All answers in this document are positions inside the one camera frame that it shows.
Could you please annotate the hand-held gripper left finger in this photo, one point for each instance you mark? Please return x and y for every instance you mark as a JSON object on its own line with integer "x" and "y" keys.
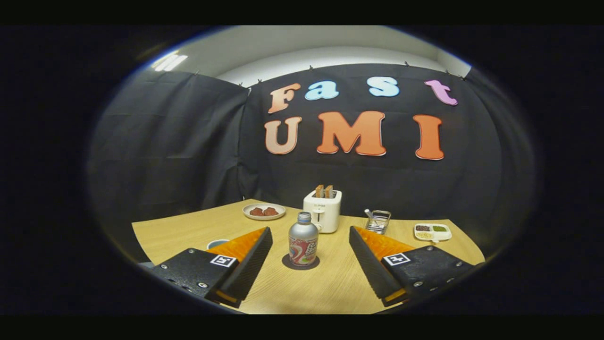
{"x": 250, "y": 269}

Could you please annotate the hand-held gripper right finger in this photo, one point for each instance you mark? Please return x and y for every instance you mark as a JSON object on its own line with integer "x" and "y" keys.
{"x": 370, "y": 269}

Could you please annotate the dark round coaster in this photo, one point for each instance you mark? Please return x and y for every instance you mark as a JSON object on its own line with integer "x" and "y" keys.
{"x": 285, "y": 262}

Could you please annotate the white cup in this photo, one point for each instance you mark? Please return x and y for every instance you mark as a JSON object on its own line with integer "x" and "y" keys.
{"x": 217, "y": 244}

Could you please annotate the silver juice bottle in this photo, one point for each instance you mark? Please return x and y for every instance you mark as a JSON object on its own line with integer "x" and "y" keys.
{"x": 303, "y": 241}

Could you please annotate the wooden table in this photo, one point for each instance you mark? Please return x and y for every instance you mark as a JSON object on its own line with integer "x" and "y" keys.
{"x": 330, "y": 288}

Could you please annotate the brown meat patty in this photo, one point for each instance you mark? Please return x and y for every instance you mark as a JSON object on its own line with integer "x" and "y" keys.
{"x": 256, "y": 212}
{"x": 271, "y": 211}

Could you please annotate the round cream plate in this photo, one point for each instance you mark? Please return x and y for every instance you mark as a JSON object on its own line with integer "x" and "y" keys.
{"x": 278, "y": 215}

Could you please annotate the white divided snack tray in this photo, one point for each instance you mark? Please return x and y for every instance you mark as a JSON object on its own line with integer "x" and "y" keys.
{"x": 432, "y": 233}

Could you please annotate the white toaster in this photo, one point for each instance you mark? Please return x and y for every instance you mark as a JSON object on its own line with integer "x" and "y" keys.
{"x": 323, "y": 212}

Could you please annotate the brown toast slice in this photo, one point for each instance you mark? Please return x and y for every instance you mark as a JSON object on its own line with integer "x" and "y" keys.
{"x": 329, "y": 191}
{"x": 319, "y": 191}

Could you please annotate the slatted ceiling light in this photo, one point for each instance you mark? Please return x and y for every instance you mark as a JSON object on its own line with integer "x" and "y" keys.
{"x": 170, "y": 62}

